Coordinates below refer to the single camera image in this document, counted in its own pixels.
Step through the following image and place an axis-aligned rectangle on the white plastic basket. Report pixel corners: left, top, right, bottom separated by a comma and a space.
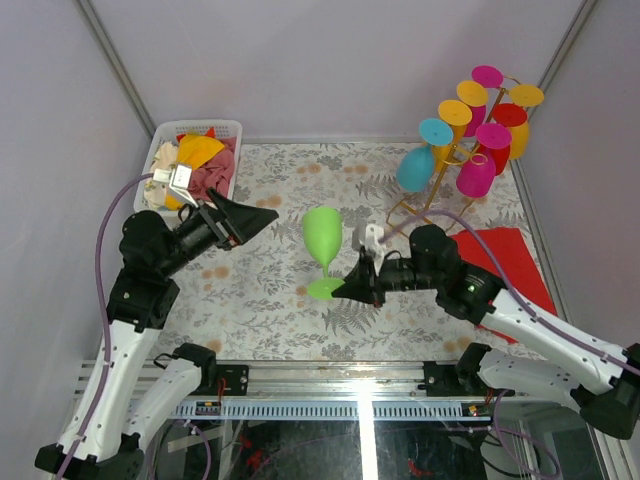
133, 119, 243, 224

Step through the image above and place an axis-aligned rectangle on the yellow cloth in basket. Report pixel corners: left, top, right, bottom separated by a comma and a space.
163, 130, 227, 211

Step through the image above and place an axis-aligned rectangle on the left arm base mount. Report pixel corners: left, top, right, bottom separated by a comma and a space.
153, 343, 249, 398

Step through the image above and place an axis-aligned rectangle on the red folded cloth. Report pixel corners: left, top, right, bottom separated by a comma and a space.
452, 227, 557, 314

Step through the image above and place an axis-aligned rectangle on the middle yellow wine glass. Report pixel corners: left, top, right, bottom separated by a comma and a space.
456, 80, 489, 138

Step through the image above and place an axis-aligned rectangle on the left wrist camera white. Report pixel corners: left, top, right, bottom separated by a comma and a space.
152, 163, 198, 206

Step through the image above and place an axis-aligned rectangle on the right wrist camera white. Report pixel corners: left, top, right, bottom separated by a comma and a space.
352, 223, 386, 271

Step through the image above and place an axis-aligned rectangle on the slotted grey cable duct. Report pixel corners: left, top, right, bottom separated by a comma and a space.
168, 399, 489, 422

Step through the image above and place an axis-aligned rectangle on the green plastic wine glass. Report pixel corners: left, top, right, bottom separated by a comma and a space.
302, 206, 344, 300

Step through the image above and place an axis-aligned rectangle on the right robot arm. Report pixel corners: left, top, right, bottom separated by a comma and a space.
330, 224, 639, 440

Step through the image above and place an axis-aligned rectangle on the aluminium front rail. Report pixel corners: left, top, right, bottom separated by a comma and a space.
74, 358, 501, 401

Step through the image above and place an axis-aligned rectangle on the red plastic wine glass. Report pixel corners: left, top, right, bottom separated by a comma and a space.
489, 103, 530, 176

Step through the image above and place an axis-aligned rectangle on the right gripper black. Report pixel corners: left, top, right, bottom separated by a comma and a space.
332, 251, 441, 308

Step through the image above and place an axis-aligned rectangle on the cream floral cloth in basket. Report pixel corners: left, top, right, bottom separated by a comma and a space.
143, 141, 180, 209

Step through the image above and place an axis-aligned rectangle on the pink cloth in basket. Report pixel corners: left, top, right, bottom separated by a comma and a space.
188, 137, 237, 200

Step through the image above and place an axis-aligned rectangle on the rear magenta wine glass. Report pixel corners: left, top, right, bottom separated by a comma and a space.
471, 65, 504, 89

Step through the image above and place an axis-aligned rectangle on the yellow wine glass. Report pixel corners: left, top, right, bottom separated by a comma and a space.
456, 80, 489, 138
432, 99, 472, 172
508, 83, 545, 161

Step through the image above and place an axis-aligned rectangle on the front yellow wine glass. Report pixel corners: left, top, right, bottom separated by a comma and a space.
432, 99, 472, 172

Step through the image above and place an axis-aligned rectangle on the teal plastic wine glass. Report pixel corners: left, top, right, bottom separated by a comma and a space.
396, 118, 454, 193

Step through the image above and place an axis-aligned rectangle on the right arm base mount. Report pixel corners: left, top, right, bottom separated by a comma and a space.
417, 342, 515, 398

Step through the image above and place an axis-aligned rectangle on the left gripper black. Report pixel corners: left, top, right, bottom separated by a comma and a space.
162, 187, 281, 277

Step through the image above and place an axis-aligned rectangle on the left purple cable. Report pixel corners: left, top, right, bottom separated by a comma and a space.
54, 172, 161, 480

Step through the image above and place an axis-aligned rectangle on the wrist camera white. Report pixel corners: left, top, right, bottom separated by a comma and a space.
352, 223, 386, 271
152, 163, 198, 206

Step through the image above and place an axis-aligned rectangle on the gold wire glass rack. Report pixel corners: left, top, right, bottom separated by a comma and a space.
385, 74, 524, 254

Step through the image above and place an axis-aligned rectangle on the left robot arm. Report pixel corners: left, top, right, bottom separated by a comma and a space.
35, 190, 278, 479

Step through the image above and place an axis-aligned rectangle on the rear right yellow wine glass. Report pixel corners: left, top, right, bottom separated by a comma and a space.
508, 83, 545, 161

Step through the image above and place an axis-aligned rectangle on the magenta plastic wine glass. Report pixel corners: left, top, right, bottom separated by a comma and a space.
456, 123, 512, 198

